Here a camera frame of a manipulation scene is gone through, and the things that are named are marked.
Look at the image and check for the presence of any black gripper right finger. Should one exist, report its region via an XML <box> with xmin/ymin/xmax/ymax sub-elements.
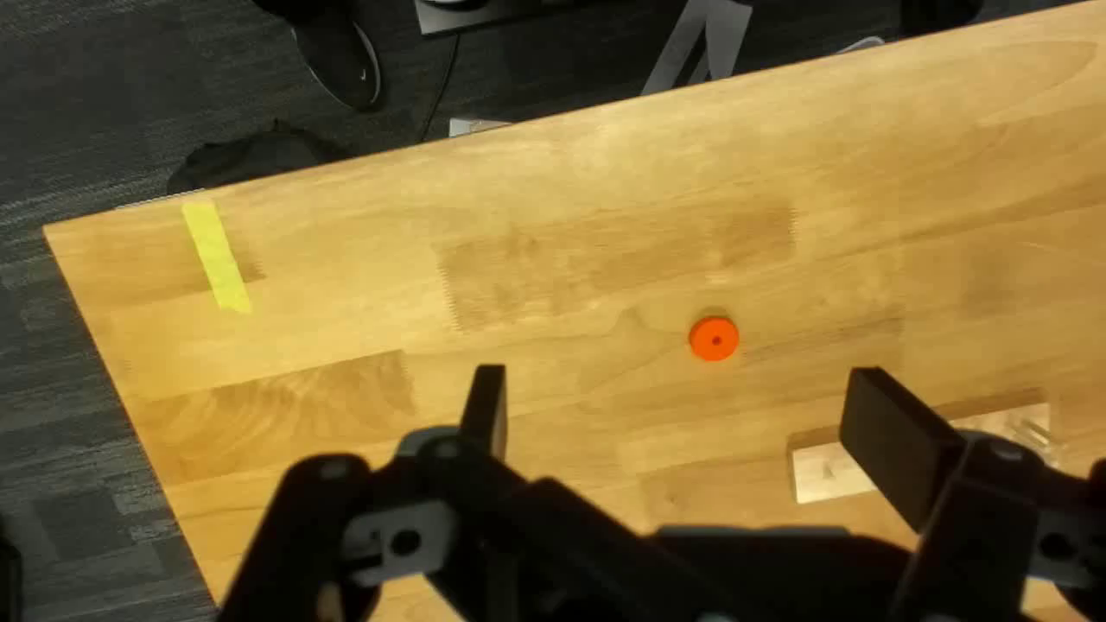
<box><xmin>837</xmin><ymin>363</ymin><xmax>1106</xmax><ymax>622</ymax></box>

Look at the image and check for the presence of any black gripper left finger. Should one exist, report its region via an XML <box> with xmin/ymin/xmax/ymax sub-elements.
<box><xmin>219</xmin><ymin>363</ymin><xmax>651</xmax><ymax>622</ymax></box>

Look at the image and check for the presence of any orange ring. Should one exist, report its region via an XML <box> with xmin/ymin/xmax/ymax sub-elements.
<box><xmin>685</xmin><ymin>311</ymin><xmax>743</xmax><ymax>367</ymax></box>

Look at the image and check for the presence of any wooden platform with clear pegs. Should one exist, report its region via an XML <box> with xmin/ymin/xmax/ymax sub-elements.
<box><xmin>789</xmin><ymin>399</ymin><xmax>1059</xmax><ymax>507</ymax></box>

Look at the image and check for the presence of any yellow tape strip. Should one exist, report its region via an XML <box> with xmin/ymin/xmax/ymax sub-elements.
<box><xmin>179</xmin><ymin>197</ymin><xmax>257</xmax><ymax>319</ymax></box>

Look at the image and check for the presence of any black chair base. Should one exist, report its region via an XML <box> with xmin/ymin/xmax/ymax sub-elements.
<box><xmin>253</xmin><ymin>0</ymin><xmax>390</xmax><ymax>114</ymax></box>

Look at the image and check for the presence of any grey metal stand leg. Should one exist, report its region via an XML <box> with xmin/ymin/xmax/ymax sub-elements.
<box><xmin>641</xmin><ymin>0</ymin><xmax>755</xmax><ymax>97</ymax></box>

